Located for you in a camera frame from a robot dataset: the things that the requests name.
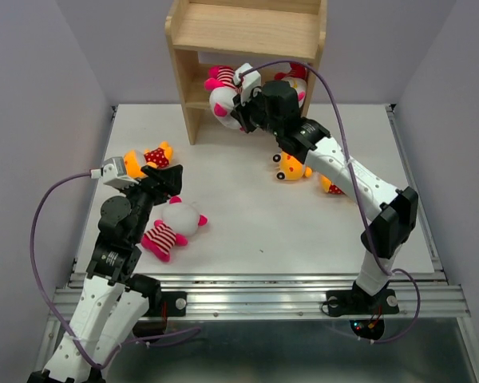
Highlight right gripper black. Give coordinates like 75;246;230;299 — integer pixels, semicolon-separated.
232;85;283;138

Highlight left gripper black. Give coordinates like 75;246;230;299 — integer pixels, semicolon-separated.
116;164;184;242

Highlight white pink plush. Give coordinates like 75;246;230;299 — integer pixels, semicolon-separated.
204;65;244;131
141;196;208;263
274;63;307;108

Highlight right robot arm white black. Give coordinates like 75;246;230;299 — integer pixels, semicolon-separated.
232;77;418;318

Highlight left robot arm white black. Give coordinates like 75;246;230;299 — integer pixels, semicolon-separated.
28;157;183;382

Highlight wooden shelf unit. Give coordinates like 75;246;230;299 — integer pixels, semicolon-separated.
164;1;327;144

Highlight orange plush at left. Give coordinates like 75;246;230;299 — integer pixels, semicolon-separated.
124;141;173;179

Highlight orange plush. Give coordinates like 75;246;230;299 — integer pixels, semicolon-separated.
319;175;344;195
124;141;173;179

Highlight orange plush facing up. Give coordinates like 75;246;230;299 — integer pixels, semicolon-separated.
272;152;312;182

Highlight orange plush far right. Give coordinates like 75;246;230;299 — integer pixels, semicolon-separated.
319;175;344;195

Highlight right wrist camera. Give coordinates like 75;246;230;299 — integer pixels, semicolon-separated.
232;63;261;105

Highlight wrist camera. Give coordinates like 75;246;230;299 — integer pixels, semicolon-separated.
232;63;261;105
101;156;139;191

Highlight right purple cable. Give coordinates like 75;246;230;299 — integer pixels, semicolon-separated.
239;59;424;345

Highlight purple cable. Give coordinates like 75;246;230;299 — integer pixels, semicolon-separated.
239;59;424;345
30;169;203;370

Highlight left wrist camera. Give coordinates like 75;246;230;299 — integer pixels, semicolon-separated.
101;156;139;191

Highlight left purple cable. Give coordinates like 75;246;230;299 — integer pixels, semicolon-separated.
30;169;203;370

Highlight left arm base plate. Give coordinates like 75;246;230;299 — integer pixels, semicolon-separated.
144;291;188;319

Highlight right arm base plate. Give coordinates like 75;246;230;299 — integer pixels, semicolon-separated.
320;289;399;318

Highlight aluminium mounting rail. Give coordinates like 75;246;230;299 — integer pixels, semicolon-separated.
47;273;472;320

